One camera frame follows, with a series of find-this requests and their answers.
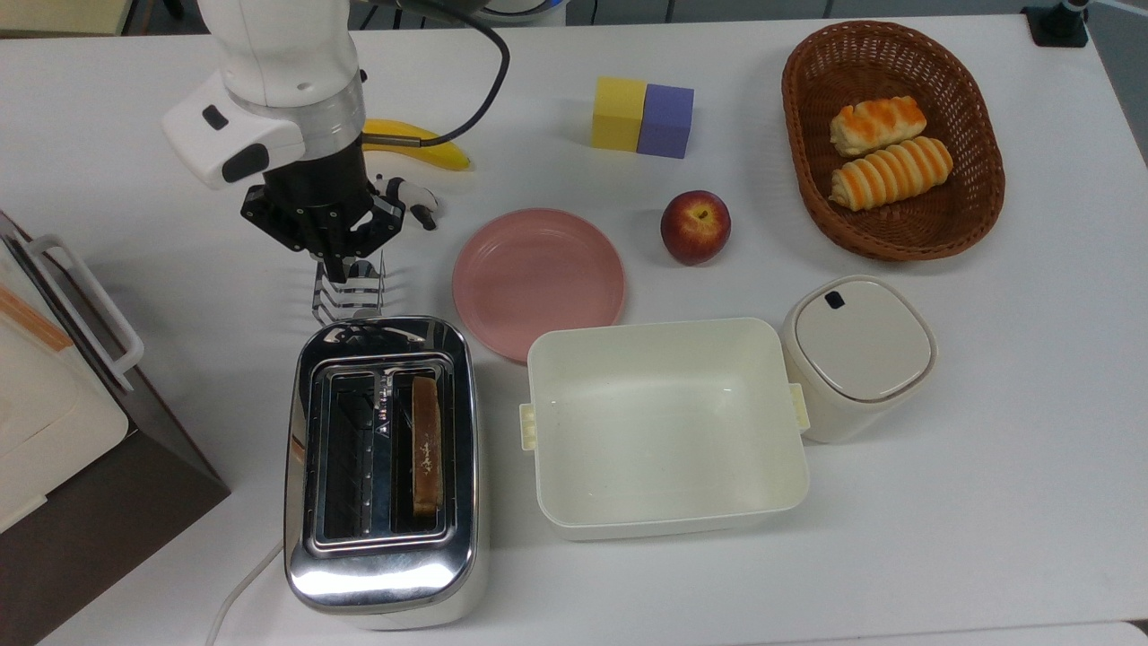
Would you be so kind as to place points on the cream and chrome toaster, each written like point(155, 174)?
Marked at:
point(386, 574)

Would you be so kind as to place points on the brown wicker basket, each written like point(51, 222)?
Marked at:
point(897, 63)

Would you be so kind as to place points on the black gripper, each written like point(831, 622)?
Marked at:
point(318, 188)

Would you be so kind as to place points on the purple foam block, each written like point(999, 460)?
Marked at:
point(665, 121)

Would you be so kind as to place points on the cream and brown oven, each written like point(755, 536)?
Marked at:
point(108, 538)

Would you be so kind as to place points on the yellow foam block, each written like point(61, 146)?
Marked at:
point(617, 115)

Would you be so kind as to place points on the black clamp mount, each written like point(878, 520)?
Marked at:
point(1054, 27)

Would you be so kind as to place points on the yellow banana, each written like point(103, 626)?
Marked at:
point(448, 157)

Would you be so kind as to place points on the brown bread slice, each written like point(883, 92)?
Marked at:
point(426, 449)

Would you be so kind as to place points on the glazed orange pastry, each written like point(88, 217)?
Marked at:
point(877, 126)

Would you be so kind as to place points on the long striped bread roll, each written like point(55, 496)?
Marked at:
point(892, 172)

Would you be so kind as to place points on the cream plastic storage box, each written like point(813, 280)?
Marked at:
point(664, 431)

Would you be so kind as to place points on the black and white cow figurine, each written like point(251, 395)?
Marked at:
point(413, 193)

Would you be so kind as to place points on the beige background furniture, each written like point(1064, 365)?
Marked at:
point(54, 16)

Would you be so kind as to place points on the pink plate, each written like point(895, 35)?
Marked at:
point(538, 278)

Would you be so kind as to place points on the metal toast rack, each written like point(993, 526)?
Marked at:
point(354, 292)

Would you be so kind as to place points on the red apple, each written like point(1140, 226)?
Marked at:
point(695, 229)

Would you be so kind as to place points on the cream canister with lid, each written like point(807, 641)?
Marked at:
point(856, 341)

